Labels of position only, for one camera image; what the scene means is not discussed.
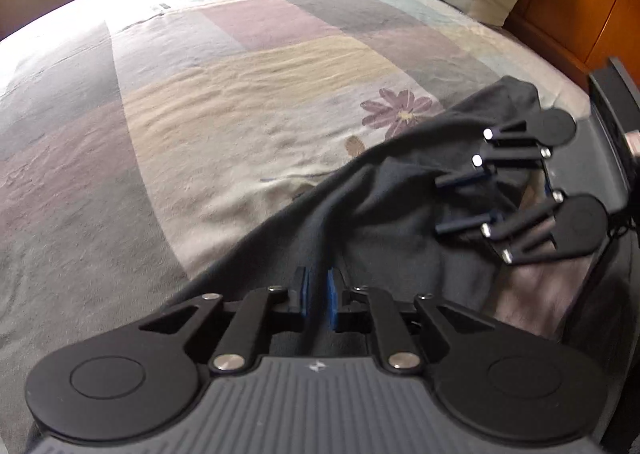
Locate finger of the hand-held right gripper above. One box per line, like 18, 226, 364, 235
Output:
434, 119, 553, 188
435, 190, 567, 265

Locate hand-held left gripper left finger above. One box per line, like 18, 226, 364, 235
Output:
139, 267, 313, 375

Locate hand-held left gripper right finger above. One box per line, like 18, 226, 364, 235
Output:
325, 268, 493, 375

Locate dark grey pants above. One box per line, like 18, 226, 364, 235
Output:
25, 75, 640, 454

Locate bed with patchwork sheet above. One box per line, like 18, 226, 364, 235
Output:
0, 0, 593, 385

